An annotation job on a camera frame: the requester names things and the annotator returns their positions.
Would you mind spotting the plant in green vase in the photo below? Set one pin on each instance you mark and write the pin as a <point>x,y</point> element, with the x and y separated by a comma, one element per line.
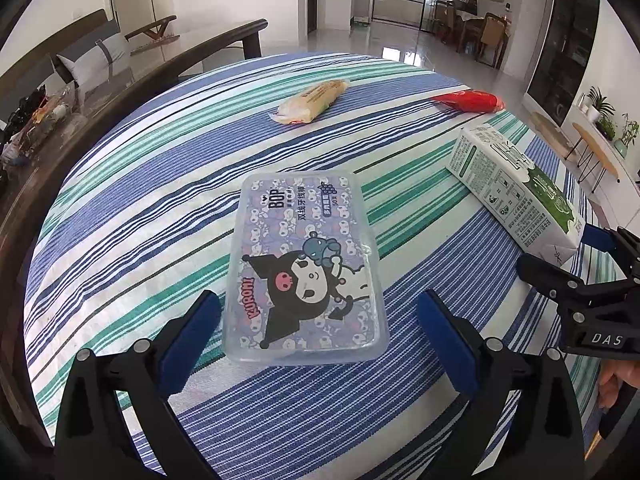
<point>625,137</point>

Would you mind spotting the oval wooden side table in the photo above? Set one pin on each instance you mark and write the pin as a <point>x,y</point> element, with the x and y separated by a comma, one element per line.
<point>595,152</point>

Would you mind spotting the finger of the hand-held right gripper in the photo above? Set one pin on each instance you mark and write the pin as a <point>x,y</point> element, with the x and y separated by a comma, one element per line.
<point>597,238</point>
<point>545,275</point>

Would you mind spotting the white green milk carton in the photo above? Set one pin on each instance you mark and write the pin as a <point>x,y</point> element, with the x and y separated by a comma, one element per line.
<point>510,185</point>

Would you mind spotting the striped tablecloth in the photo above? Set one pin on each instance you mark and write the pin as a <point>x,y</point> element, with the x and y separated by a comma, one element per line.
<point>150,185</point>

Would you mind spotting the clear cartoon print plastic box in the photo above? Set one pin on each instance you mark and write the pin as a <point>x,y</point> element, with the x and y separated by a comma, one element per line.
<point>300,270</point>

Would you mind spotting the red packet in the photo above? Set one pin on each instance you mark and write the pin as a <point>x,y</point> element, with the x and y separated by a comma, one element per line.
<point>470,100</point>

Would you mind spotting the white grey cushion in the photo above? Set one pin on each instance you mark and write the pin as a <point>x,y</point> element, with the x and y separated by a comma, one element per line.
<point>95,57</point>

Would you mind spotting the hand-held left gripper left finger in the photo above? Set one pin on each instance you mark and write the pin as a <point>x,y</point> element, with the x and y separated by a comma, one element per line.
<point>192,345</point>

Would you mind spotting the yellow clear snack packet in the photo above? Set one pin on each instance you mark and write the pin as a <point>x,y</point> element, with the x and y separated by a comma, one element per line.
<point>310,102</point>

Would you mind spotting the clear snack tray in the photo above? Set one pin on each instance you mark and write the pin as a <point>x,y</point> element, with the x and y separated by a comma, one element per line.
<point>40,115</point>

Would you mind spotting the wooden dining chair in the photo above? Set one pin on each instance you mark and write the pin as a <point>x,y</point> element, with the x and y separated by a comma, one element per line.
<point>444,17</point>
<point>492,37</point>

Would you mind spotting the person's right hand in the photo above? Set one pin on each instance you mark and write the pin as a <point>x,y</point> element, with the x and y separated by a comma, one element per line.
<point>617,385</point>

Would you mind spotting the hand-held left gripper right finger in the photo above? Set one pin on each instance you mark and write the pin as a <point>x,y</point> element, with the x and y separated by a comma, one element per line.
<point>447,345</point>

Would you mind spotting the wooden dining table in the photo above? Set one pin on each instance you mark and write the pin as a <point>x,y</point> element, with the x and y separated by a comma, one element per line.
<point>472,17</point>

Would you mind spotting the plant in white pot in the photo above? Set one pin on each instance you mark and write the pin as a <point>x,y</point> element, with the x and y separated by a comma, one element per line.
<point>597,105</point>

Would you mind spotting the brown sofa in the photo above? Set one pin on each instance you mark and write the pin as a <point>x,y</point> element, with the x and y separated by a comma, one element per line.
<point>30,60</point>

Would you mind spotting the kitchen counter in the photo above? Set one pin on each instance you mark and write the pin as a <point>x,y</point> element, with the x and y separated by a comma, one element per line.
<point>400,5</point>

